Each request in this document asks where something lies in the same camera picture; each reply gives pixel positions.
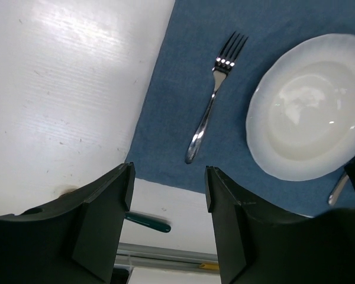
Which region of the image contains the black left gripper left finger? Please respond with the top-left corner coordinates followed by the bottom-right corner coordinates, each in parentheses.
top-left (0, 163), bottom-right (135, 283)

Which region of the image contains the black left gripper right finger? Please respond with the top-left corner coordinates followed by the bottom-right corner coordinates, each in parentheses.
top-left (205, 166), bottom-right (355, 283)

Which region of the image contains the silver butter knife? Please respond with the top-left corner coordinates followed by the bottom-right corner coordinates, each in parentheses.
top-left (328, 156), bottom-right (355, 206)

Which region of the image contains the white plate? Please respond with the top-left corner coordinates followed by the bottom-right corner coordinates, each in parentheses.
top-left (246, 34), bottom-right (355, 181)

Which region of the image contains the silver fork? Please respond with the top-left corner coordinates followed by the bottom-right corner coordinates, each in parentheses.
top-left (185, 31), bottom-right (249, 164)

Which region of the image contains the blue cloth napkin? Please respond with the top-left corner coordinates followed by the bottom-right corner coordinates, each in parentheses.
top-left (127, 1), bottom-right (355, 216)

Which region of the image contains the aluminium front rail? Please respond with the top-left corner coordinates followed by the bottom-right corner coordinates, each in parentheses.
top-left (115, 243), bottom-right (219, 273)

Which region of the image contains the gold spoon green handle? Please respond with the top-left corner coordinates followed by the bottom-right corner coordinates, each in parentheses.
top-left (124, 211), bottom-right (172, 233)

